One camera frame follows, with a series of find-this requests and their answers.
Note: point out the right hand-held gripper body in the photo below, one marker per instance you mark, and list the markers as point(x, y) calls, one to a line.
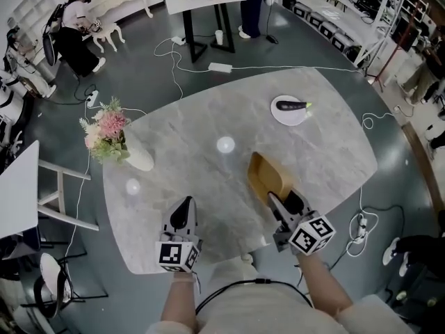
point(309, 235)

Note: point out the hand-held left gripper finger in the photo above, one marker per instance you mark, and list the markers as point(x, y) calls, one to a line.
point(194, 219)
point(168, 219)

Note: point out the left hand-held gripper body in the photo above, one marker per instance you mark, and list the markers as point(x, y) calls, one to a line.
point(175, 254)

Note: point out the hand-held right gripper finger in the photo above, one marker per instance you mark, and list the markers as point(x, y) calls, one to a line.
point(278, 209)
point(299, 202)

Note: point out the yellow plastic tray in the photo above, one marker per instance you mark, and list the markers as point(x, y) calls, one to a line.
point(267, 177)

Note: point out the person's left forearm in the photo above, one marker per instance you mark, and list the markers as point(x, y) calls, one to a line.
point(179, 299)

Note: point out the person's right forearm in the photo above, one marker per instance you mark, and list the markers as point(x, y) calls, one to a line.
point(323, 287)

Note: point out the person's left hand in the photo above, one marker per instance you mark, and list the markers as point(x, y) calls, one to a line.
point(174, 237)

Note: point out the grey marble table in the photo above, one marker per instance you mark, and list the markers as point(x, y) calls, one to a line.
point(313, 158)

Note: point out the white floor power strip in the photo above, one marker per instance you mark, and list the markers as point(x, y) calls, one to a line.
point(362, 225)
point(92, 99)
point(178, 40)

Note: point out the white ribbed vase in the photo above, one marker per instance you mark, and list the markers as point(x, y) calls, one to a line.
point(140, 158)

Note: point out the white round plate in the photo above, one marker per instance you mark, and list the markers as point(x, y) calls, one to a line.
point(288, 117)

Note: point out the person's beige clothing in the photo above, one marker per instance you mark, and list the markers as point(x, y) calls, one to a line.
point(257, 308)

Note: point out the dark purple eggplant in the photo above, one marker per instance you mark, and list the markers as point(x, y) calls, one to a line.
point(290, 106)

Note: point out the pink flower bouquet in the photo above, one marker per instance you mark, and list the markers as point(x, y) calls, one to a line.
point(111, 131)

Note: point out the round seat metal chair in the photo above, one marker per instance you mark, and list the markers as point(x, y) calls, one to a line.
point(52, 284)

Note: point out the long white power adapter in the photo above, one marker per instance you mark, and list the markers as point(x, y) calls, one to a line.
point(220, 67)

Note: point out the red coat stand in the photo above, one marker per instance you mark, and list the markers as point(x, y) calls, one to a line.
point(393, 54)

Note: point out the white paper cup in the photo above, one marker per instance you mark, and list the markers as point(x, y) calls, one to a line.
point(218, 37)

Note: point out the ornate white stool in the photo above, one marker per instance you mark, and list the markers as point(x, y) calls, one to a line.
point(106, 33)

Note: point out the white metal shelving rack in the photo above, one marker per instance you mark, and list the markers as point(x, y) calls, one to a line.
point(340, 9)

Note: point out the white humanoid robot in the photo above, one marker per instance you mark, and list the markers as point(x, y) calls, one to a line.
point(8, 99)

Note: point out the white table with black legs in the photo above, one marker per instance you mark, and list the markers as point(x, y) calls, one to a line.
point(201, 2)

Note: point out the white bookshelf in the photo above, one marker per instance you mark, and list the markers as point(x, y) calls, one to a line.
point(29, 5)

